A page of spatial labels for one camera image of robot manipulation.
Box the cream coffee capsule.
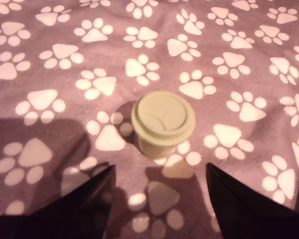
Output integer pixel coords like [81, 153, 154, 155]
[131, 91, 196, 160]

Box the grey paw-print cloth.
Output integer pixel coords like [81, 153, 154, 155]
[0, 0, 299, 239]

